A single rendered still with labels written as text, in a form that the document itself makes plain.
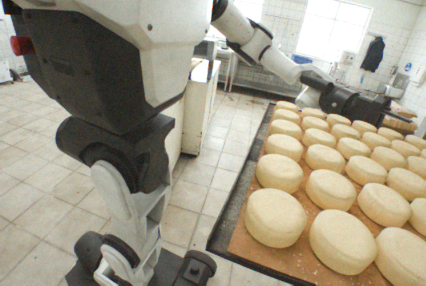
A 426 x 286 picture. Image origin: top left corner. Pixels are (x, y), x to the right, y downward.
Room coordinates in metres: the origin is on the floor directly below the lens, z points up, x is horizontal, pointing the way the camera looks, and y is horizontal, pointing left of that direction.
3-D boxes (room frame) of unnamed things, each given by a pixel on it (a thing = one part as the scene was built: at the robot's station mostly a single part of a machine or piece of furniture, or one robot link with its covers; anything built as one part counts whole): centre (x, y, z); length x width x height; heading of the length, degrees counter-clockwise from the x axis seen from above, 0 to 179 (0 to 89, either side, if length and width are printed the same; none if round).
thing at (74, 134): (0.36, 0.24, 1.01); 0.28 x 0.13 x 0.18; 73
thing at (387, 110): (0.38, -0.41, 1.18); 0.06 x 0.03 x 0.02; 28
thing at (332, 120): (0.37, -0.26, 1.14); 0.05 x 0.05 x 0.02
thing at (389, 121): (2.86, -3.09, 0.47); 0.72 x 0.42 x 0.17; 87
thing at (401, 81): (3.87, -3.69, 0.93); 0.99 x 0.38 x 1.09; 171
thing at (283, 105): (0.40, -0.15, 1.14); 0.05 x 0.05 x 0.02
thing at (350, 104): (0.46, -0.36, 1.15); 0.12 x 0.10 x 0.13; 28
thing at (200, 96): (2.26, 0.42, 0.42); 1.28 x 0.72 x 0.84; 178
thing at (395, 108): (3.08, -3.16, 0.62); 0.72 x 0.42 x 0.17; 178
